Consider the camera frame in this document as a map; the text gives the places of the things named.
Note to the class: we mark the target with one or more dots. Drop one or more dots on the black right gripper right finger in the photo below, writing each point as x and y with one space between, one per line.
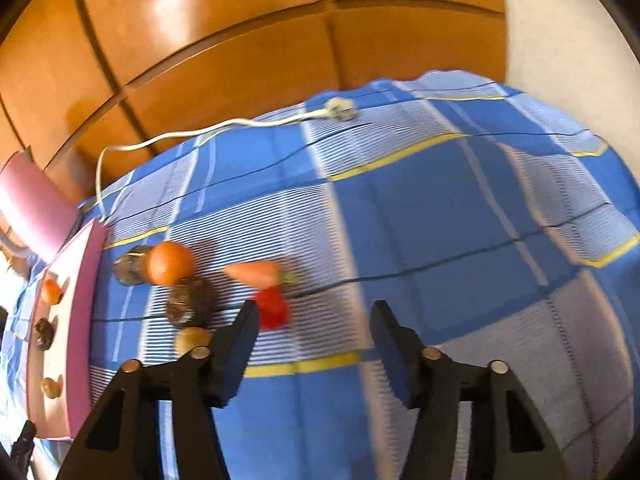
478 418

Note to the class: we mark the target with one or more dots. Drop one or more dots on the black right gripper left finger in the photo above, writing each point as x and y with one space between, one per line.
120 438

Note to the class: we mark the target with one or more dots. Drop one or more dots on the tan round fruit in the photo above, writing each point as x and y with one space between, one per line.
50 388

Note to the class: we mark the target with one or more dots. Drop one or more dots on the red tomato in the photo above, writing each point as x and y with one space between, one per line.
274 311

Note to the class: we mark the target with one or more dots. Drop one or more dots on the orange carrot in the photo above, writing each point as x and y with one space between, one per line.
260 274

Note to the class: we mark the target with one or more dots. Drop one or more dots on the white pink-rimmed tray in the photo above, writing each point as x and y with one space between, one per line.
75 269

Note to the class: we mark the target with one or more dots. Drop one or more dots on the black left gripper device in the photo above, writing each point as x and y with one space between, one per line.
15 464

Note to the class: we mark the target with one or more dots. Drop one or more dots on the yellowish fruit on cloth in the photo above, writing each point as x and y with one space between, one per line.
189 338

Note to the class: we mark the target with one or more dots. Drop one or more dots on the dark brown fruit in tray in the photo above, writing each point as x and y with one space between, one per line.
44 333

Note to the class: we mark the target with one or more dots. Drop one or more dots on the dark brown fruit on cloth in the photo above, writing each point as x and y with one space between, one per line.
190 303

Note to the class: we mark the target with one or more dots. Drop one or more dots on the orange on tablecloth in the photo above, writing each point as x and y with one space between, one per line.
167 263

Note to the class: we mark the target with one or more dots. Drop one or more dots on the blue plaid tablecloth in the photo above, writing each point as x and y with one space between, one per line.
494 226

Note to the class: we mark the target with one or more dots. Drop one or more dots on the pink electric kettle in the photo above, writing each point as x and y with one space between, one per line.
38 213

